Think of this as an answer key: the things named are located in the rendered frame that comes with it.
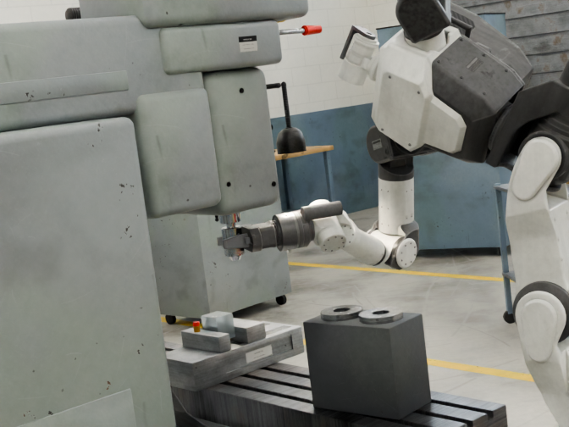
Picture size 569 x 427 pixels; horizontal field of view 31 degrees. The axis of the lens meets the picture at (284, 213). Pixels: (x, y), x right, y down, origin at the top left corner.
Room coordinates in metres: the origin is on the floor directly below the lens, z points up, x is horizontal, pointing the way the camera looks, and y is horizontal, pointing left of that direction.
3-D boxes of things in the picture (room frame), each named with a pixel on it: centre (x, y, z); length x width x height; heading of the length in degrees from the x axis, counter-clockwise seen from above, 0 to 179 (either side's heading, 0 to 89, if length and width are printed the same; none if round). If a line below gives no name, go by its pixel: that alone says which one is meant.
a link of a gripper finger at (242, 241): (2.38, 0.12, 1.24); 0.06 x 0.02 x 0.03; 106
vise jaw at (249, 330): (2.53, 0.15, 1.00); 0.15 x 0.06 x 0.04; 41
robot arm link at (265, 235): (2.44, 0.04, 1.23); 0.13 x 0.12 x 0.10; 16
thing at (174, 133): (2.29, 0.28, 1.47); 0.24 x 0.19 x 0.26; 41
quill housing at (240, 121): (2.41, 0.13, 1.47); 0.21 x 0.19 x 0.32; 41
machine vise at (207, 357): (2.51, 0.17, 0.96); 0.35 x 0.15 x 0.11; 131
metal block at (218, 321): (2.49, 0.19, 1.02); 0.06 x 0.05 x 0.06; 41
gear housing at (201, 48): (2.39, 0.16, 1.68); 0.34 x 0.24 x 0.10; 131
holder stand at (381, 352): (2.09, -0.13, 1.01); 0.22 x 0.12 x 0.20; 49
